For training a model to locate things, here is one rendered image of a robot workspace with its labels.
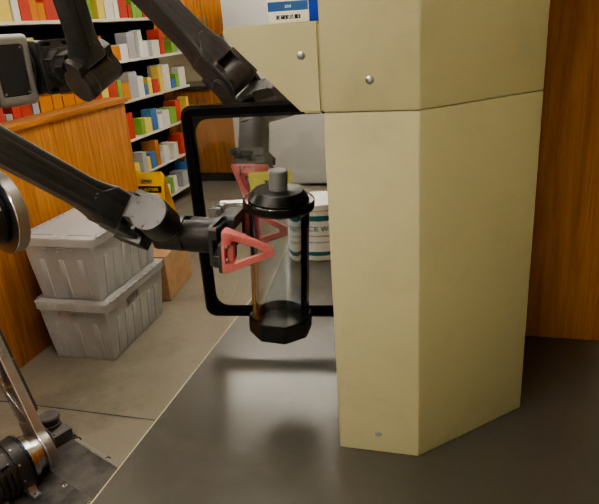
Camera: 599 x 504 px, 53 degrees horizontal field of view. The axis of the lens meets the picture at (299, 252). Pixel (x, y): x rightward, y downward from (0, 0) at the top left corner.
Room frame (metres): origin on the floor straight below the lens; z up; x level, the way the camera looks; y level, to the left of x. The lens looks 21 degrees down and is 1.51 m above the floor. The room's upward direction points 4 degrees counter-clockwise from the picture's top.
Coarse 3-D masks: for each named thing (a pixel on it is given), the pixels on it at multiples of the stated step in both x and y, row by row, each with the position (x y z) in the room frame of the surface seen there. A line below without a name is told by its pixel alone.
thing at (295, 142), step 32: (224, 128) 1.05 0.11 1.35; (256, 128) 1.04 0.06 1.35; (288, 128) 1.03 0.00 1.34; (320, 128) 1.02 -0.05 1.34; (224, 160) 1.05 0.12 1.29; (256, 160) 1.04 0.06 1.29; (288, 160) 1.03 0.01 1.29; (320, 160) 1.02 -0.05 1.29; (224, 192) 1.05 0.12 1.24; (320, 192) 1.02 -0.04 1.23; (320, 224) 1.02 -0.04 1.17; (320, 256) 1.02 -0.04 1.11; (224, 288) 1.05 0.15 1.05; (320, 288) 1.02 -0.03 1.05
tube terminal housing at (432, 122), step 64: (320, 0) 0.71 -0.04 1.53; (384, 0) 0.69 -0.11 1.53; (448, 0) 0.70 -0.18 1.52; (512, 0) 0.74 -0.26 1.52; (384, 64) 0.69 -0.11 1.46; (448, 64) 0.70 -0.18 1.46; (512, 64) 0.75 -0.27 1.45; (384, 128) 0.69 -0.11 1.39; (448, 128) 0.70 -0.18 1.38; (512, 128) 0.75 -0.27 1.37; (384, 192) 0.69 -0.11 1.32; (448, 192) 0.70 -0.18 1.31; (512, 192) 0.75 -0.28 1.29; (384, 256) 0.69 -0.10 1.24; (448, 256) 0.70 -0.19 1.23; (512, 256) 0.76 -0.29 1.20; (384, 320) 0.69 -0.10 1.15; (448, 320) 0.70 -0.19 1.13; (512, 320) 0.76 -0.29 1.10; (384, 384) 0.69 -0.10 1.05; (448, 384) 0.70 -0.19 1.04; (512, 384) 0.76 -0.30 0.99; (384, 448) 0.69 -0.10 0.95
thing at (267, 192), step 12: (276, 168) 0.88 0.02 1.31; (276, 180) 0.86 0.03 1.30; (252, 192) 0.87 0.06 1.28; (264, 192) 0.86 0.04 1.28; (276, 192) 0.86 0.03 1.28; (288, 192) 0.86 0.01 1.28; (300, 192) 0.86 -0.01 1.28; (264, 204) 0.84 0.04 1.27; (276, 204) 0.84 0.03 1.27; (288, 204) 0.84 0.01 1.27; (300, 204) 0.85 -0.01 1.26
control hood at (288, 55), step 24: (264, 24) 0.88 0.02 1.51; (288, 24) 0.72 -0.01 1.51; (312, 24) 0.71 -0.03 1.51; (240, 48) 0.74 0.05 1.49; (264, 48) 0.73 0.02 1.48; (288, 48) 0.72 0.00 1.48; (312, 48) 0.71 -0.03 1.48; (264, 72) 0.73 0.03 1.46; (288, 72) 0.72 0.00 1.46; (312, 72) 0.71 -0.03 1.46; (288, 96) 0.72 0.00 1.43; (312, 96) 0.71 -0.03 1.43
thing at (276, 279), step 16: (256, 208) 0.84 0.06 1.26; (272, 208) 0.83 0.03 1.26; (288, 208) 0.83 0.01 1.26; (256, 224) 0.85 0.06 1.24; (272, 224) 0.84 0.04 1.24; (288, 224) 0.84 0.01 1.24; (272, 240) 0.84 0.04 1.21; (288, 240) 0.84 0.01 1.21; (288, 256) 0.84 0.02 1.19; (256, 272) 0.86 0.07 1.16; (272, 272) 0.84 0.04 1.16; (288, 272) 0.84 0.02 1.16; (256, 288) 0.86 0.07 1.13; (272, 288) 0.84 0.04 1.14; (288, 288) 0.84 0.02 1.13; (256, 304) 0.86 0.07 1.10; (272, 304) 0.84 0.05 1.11; (288, 304) 0.84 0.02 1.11; (256, 320) 0.87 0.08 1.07; (272, 320) 0.85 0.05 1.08; (288, 320) 0.85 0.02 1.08
